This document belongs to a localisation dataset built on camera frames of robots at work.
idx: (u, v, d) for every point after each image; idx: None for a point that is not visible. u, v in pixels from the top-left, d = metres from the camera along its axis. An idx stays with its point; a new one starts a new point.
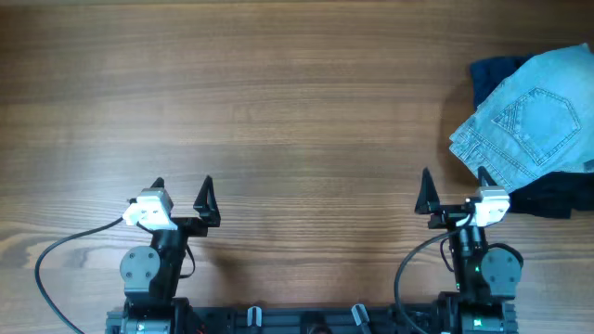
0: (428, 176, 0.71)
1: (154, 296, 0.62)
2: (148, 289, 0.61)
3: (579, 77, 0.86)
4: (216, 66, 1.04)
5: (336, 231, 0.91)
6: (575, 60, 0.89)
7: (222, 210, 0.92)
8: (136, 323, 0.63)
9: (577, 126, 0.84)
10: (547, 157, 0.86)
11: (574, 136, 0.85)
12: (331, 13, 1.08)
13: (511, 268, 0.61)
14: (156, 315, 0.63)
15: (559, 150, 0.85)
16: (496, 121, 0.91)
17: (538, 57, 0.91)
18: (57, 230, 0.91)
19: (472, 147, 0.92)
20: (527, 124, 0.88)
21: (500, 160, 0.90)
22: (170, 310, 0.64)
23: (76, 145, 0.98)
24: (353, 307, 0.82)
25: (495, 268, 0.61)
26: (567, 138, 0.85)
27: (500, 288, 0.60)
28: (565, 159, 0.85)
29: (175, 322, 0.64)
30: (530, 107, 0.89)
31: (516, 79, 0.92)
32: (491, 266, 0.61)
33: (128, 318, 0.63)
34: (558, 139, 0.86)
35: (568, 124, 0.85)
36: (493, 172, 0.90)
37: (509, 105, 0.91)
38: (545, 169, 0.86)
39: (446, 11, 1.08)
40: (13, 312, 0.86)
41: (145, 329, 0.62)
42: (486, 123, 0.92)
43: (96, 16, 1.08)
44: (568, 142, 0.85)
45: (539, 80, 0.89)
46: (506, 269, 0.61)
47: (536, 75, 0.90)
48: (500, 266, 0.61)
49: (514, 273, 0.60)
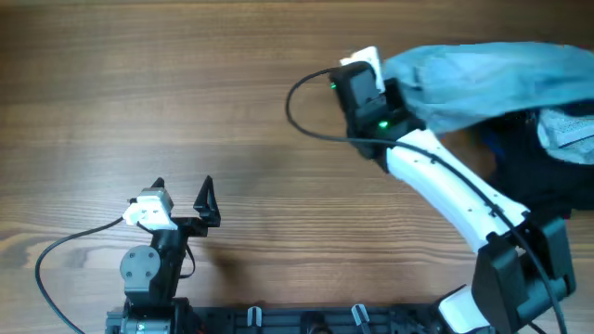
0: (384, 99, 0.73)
1: (153, 297, 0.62)
2: (147, 289, 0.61)
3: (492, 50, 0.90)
4: (216, 66, 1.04)
5: (336, 230, 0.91)
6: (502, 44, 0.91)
7: (222, 210, 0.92)
8: (136, 323, 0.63)
9: (472, 78, 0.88)
10: (438, 98, 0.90)
11: (469, 85, 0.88)
12: (332, 14, 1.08)
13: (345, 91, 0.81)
14: (155, 314, 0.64)
15: (453, 97, 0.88)
16: (411, 62, 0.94)
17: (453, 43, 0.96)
18: (57, 229, 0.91)
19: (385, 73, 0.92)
20: (433, 70, 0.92)
21: (405, 87, 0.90)
22: (171, 311, 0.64)
23: (77, 144, 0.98)
24: (353, 307, 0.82)
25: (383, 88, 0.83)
26: (464, 86, 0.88)
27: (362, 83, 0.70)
28: (463, 105, 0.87)
29: (174, 322, 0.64)
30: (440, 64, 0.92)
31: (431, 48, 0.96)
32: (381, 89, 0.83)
33: (128, 318, 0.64)
34: (454, 82, 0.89)
35: (471, 81, 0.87)
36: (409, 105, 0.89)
37: (421, 55, 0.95)
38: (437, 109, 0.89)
39: (445, 12, 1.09)
40: (13, 312, 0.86)
41: (145, 329, 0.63)
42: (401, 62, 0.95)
43: (96, 16, 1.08)
44: (463, 90, 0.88)
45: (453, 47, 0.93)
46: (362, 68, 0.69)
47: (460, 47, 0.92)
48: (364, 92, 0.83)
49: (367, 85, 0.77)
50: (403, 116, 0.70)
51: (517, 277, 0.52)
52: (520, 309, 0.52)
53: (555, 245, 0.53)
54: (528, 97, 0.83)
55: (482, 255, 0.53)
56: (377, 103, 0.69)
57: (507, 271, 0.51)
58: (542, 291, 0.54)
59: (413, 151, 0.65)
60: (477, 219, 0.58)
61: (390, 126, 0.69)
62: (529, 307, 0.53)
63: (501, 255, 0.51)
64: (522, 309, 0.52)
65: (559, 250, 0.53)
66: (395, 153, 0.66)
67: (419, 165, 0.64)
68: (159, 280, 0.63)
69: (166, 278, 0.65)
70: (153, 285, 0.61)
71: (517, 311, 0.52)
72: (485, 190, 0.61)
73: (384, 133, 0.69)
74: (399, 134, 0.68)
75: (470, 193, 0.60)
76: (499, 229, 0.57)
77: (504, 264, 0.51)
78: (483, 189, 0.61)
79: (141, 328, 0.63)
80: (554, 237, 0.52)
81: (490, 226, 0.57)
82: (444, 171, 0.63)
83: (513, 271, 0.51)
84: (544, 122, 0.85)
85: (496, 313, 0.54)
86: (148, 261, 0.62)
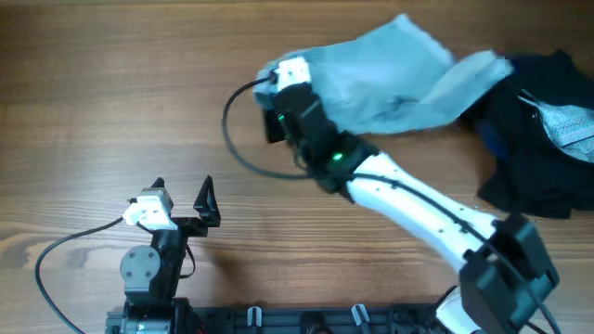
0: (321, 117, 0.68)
1: (153, 297, 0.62)
2: (147, 288, 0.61)
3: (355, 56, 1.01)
4: (217, 66, 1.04)
5: (336, 231, 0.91)
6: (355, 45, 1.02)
7: (222, 210, 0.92)
8: (136, 323, 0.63)
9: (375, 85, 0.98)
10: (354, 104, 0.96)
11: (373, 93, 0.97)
12: (332, 14, 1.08)
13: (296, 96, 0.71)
14: (156, 314, 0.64)
15: (364, 103, 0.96)
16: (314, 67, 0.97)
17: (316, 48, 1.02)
18: (56, 229, 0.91)
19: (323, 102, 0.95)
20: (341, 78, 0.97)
21: (324, 83, 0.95)
22: (171, 310, 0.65)
23: (77, 144, 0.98)
24: (353, 307, 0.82)
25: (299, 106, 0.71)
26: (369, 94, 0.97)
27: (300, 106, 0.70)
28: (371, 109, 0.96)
29: (175, 322, 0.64)
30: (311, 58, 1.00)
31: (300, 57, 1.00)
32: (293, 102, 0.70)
33: (128, 318, 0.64)
34: (361, 91, 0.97)
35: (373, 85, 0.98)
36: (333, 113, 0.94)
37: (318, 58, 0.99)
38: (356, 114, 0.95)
39: (445, 12, 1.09)
40: (13, 312, 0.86)
41: (145, 329, 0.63)
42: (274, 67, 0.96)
43: (96, 16, 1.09)
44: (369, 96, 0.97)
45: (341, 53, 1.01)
46: (304, 93, 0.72)
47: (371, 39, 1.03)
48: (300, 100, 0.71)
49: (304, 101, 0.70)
50: (355, 143, 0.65)
51: (504, 290, 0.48)
52: (513, 317, 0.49)
53: (531, 249, 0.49)
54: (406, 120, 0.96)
55: (462, 277, 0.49)
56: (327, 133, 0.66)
57: (493, 290, 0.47)
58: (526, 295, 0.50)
59: (372, 179, 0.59)
60: (448, 239, 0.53)
61: (344, 157, 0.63)
62: (520, 312, 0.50)
63: (481, 276, 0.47)
64: (514, 316, 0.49)
65: (537, 252, 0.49)
66: (357, 184, 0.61)
67: (381, 193, 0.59)
68: (159, 280, 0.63)
69: (166, 278, 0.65)
70: (153, 285, 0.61)
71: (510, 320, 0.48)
72: (448, 204, 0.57)
73: (340, 164, 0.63)
74: (355, 162, 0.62)
75: (437, 211, 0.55)
76: (473, 245, 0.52)
77: (489, 285, 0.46)
78: (445, 205, 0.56)
79: (142, 328, 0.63)
80: (529, 242, 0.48)
81: (464, 241, 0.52)
82: (409, 193, 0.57)
83: (499, 287, 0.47)
84: (548, 122, 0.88)
85: (487, 322, 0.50)
86: (149, 261, 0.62)
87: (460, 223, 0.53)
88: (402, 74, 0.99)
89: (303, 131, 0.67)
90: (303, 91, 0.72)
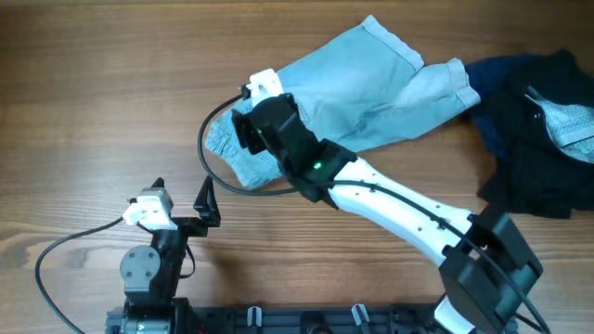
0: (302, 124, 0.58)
1: (153, 297, 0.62)
2: (147, 288, 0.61)
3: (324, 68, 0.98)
4: (216, 67, 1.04)
5: (336, 231, 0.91)
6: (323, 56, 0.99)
7: (222, 210, 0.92)
8: (136, 323, 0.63)
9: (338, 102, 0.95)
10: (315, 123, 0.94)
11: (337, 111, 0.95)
12: (331, 14, 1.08)
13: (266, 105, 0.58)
14: (156, 314, 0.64)
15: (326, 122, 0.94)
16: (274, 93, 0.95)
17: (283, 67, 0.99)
18: (56, 229, 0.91)
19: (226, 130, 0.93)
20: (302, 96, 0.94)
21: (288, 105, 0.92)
22: (171, 310, 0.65)
23: (77, 144, 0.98)
24: (353, 307, 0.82)
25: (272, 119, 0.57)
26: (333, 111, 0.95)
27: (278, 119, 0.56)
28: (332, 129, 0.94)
29: (174, 322, 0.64)
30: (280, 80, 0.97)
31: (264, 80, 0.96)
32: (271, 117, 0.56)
33: (128, 318, 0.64)
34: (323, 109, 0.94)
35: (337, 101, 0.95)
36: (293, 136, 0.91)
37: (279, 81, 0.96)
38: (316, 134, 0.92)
39: (445, 12, 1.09)
40: (13, 312, 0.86)
41: (145, 328, 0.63)
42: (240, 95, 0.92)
43: (96, 16, 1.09)
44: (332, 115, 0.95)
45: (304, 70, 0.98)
46: (277, 100, 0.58)
47: (345, 49, 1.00)
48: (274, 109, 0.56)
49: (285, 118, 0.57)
50: (335, 150, 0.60)
51: (486, 283, 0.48)
52: (500, 311, 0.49)
53: (509, 240, 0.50)
54: (372, 137, 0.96)
55: (444, 274, 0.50)
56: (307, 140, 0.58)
57: (474, 283, 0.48)
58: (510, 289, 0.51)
59: (351, 185, 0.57)
60: (429, 240, 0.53)
61: (324, 165, 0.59)
62: (507, 304, 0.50)
63: (461, 272, 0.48)
64: (500, 309, 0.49)
65: (515, 244, 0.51)
66: (337, 191, 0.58)
67: (360, 198, 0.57)
68: (159, 280, 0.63)
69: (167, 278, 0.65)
70: (153, 284, 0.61)
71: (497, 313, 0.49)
72: (425, 201, 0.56)
73: (320, 173, 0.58)
74: (334, 169, 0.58)
75: (414, 211, 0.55)
76: (453, 241, 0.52)
77: (469, 278, 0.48)
78: (422, 202, 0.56)
79: (141, 328, 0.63)
80: (505, 234, 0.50)
81: (445, 239, 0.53)
82: (387, 195, 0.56)
83: (481, 278, 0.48)
84: (549, 122, 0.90)
85: (475, 318, 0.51)
86: (148, 260, 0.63)
87: (437, 220, 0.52)
88: (368, 82, 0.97)
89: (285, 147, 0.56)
90: (273, 102, 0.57)
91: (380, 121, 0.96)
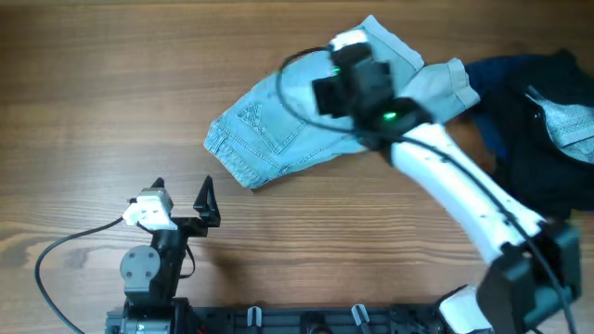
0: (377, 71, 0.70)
1: (153, 297, 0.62)
2: (147, 288, 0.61)
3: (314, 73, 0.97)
4: (216, 66, 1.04)
5: (336, 230, 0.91)
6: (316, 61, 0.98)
7: (222, 210, 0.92)
8: (136, 323, 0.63)
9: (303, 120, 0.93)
10: (281, 147, 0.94)
11: (301, 129, 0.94)
12: (331, 13, 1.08)
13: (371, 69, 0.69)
14: (156, 314, 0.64)
15: (290, 144, 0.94)
16: (241, 116, 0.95)
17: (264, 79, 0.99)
18: (56, 229, 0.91)
19: (221, 139, 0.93)
20: (265, 120, 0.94)
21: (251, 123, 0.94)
22: (171, 310, 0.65)
23: (77, 144, 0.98)
24: (353, 307, 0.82)
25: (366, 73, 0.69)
26: (296, 131, 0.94)
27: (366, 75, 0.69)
28: (297, 149, 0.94)
29: (174, 322, 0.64)
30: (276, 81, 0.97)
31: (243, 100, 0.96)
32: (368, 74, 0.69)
33: (128, 318, 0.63)
34: (290, 131, 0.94)
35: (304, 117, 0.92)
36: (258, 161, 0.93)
37: (250, 103, 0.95)
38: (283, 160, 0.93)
39: (446, 11, 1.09)
40: (13, 312, 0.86)
41: (145, 328, 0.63)
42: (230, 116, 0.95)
43: (96, 16, 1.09)
44: (297, 133, 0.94)
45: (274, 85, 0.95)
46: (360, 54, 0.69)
47: None
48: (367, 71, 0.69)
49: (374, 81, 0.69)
50: (408, 109, 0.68)
51: (528, 287, 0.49)
52: (529, 317, 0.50)
53: (567, 258, 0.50)
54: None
55: (494, 266, 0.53)
56: (382, 91, 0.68)
57: (521, 281, 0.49)
58: (548, 301, 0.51)
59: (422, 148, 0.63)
60: (488, 225, 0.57)
61: (397, 117, 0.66)
62: (537, 315, 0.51)
63: (513, 267, 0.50)
64: (528, 316, 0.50)
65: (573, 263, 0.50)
66: (406, 148, 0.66)
67: (428, 163, 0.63)
68: (159, 280, 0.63)
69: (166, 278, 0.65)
70: (153, 283, 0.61)
71: (525, 320, 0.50)
72: (497, 194, 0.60)
73: (389, 124, 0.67)
74: (407, 126, 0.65)
75: (482, 196, 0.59)
76: (513, 238, 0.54)
77: (516, 276, 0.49)
78: (495, 193, 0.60)
79: (141, 328, 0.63)
80: (566, 250, 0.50)
81: (504, 233, 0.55)
82: (458, 172, 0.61)
83: (525, 280, 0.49)
84: (549, 122, 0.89)
85: (502, 316, 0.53)
86: (148, 259, 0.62)
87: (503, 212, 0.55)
88: None
89: (359, 87, 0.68)
90: (355, 50, 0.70)
91: None
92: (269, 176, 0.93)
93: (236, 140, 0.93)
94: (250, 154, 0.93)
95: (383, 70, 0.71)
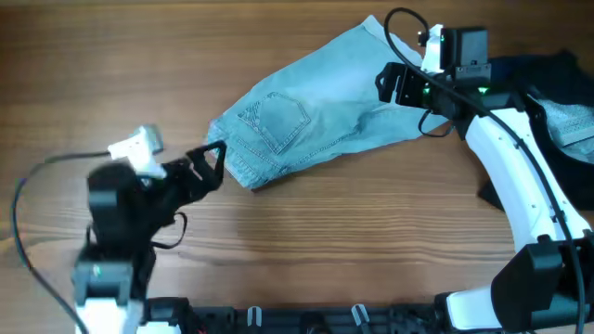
0: (462, 51, 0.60)
1: (112, 211, 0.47)
2: (110, 192, 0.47)
3: (316, 74, 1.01)
4: (216, 67, 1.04)
5: (336, 231, 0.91)
6: (317, 63, 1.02)
7: (222, 210, 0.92)
8: (91, 265, 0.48)
9: (305, 119, 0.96)
10: (281, 147, 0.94)
11: (303, 127, 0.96)
12: (332, 14, 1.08)
13: (470, 44, 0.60)
14: (103, 185, 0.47)
15: (291, 142, 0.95)
16: (240, 116, 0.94)
17: (264, 81, 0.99)
18: (58, 230, 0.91)
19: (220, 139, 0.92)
20: (265, 120, 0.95)
21: (252, 123, 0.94)
22: (131, 255, 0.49)
23: (77, 144, 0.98)
24: (353, 307, 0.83)
25: (471, 46, 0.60)
26: (299, 129, 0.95)
27: (469, 48, 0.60)
28: (298, 147, 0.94)
29: (139, 266, 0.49)
30: (278, 82, 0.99)
31: (243, 102, 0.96)
32: (469, 45, 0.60)
33: (79, 260, 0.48)
34: (290, 130, 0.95)
35: (306, 114, 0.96)
36: (258, 161, 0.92)
37: (251, 104, 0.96)
38: (283, 160, 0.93)
39: (446, 11, 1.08)
40: (13, 312, 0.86)
41: (99, 275, 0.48)
42: (230, 117, 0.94)
43: (96, 16, 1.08)
44: (298, 131, 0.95)
45: (277, 86, 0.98)
46: (472, 37, 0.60)
47: (344, 50, 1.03)
48: (470, 44, 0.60)
49: (477, 57, 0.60)
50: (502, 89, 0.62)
51: (548, 285, 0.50)
52: (535, 313, 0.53)
53: None
54: (372, 136, 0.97)
55: (522, 251, 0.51)
56: (482, 70, 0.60)
57: (545, 277, 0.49)
58: (556, 304, 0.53)
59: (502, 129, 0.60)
60: (536, 219, 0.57)
61: (491, 93, 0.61)
62: (546, 315, 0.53)
63: (548, 258, 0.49)
64: (535, 312, 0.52)
65: None
66: (484, 122, 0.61)
67: (502, 143, 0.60)
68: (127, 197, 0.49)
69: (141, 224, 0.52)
70: (121, 222, 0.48)
71: (532, 314, 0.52)
72: (556, 192, 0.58)
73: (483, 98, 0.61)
74: (491, 103, 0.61)
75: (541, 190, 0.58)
76: (554, 235, 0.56)
77: (546, 271, 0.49)
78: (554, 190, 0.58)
79: (95, 275, 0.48)
80: None
81: (548, 228, 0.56)
82: (523, 160, 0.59)
83: (550, 278, 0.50)
84: (550, 121, 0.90)
85: (508, 303, 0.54)
86: (126, 173, 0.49)
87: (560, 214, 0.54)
88: (363, 83, 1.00)
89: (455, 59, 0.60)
90: (479, 33, 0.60)
91: (380, 121, 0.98)
92: (270, 175, 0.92)
93: (236, 140, 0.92)
94: (251, 154, 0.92)
95: (484, 57, 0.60)
